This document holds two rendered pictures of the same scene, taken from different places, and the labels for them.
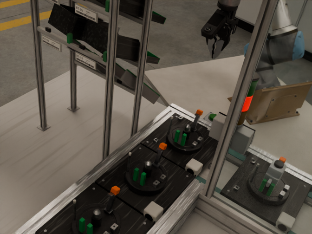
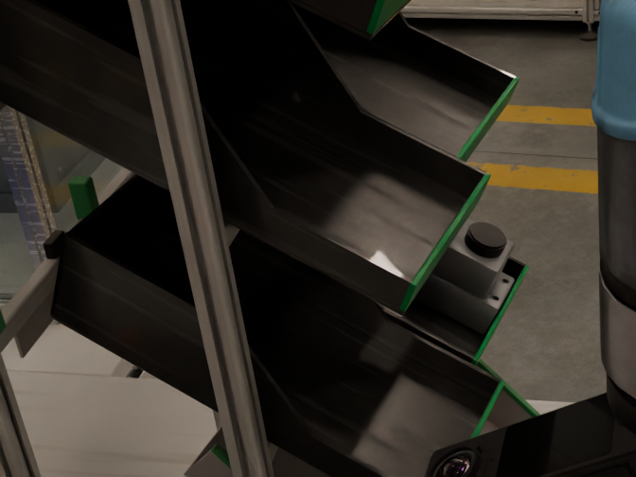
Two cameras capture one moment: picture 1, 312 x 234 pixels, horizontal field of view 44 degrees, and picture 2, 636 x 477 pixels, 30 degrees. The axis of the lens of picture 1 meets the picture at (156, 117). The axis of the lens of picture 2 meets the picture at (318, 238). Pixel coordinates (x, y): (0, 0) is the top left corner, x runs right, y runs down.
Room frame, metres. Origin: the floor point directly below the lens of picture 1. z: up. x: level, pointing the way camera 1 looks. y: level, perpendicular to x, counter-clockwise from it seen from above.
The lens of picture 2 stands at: (1.10, -0.50, 1.71)
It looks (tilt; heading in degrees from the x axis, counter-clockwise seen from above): 29 degrees down; 80
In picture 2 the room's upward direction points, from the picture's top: 9 degrees counter-clockwise
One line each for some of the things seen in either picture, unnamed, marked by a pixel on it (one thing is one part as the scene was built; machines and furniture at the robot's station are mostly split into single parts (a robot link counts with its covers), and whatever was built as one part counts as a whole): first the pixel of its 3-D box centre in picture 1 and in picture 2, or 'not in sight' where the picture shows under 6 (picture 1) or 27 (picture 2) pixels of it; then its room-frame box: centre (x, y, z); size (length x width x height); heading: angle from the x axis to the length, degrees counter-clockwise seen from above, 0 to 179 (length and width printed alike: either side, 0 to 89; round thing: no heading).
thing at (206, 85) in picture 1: (248, 113); not in sight; (1.49, -0.43, 0.84); 0.90 x 0.70 x 0.03; 32
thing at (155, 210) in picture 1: (147, 169); not in sight; (0.86, 0.00, 1.01); 0.24 x 0.24 x 0.13; 61
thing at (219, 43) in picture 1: (221, 47); not in sight; (1.29, -0.20, 1.27); 0.06 x 0.03 x 0.09; 151
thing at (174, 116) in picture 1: (186, 132); not in sight; (1.08, -0.12, 1.01); 0.24 x 0.24 x 0.13; 61
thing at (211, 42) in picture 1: (213, 44); not in sight; (1.30, -0.17, 1.27); 0.06 x 0.03 x 0.09; 151
